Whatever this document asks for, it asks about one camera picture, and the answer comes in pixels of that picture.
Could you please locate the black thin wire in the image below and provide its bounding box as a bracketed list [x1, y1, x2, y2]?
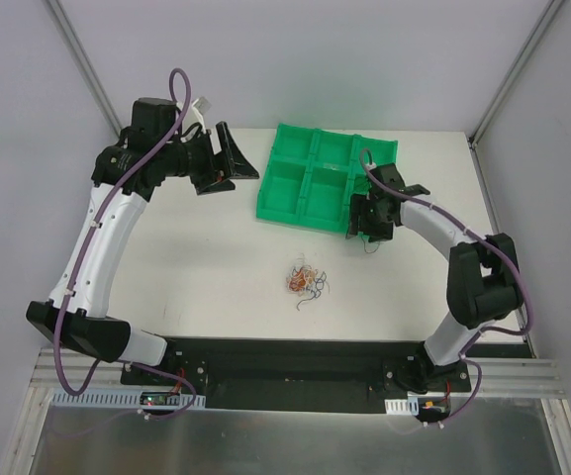
[356, 177, 383, 256]

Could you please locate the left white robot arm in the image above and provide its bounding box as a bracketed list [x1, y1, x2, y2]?
[26, 98, 259, 385]

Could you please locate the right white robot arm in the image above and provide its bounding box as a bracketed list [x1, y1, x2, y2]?
[346, 164, 524, 394]

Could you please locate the green compartment tray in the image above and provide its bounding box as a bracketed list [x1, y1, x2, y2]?
[256, 124, 399, 234]

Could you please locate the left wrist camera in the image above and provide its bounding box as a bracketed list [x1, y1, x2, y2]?
[176, 96, 211, 140]

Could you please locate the yellow wire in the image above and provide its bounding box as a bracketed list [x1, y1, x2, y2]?
[292, 266, 329, 291]

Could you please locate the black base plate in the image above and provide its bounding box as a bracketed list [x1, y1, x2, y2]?
[120, 335, 472, 412]

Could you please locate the right white cable duct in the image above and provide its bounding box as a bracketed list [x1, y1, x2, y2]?
[384, 398, 420, 417]

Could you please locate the white cable duct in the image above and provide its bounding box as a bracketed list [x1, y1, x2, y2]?
[384, 398, 420, 417]
[51, 389, 206, 411]

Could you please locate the aluminium frame rail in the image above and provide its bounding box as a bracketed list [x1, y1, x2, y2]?
[472, 358, 566, 399]

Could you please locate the left aluminium post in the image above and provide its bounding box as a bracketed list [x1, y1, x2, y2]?
[43, 0, 123, 137]

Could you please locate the aluminium post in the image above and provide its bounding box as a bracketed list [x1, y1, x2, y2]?
[43, 0, 123, 137]
[468, 0, 567, 149]

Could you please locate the left white cable duct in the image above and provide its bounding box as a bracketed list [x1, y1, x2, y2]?
[51, 389, 206, 411]

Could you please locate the right aluminium post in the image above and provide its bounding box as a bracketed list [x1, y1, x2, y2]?
[468, 0, 567, 149]

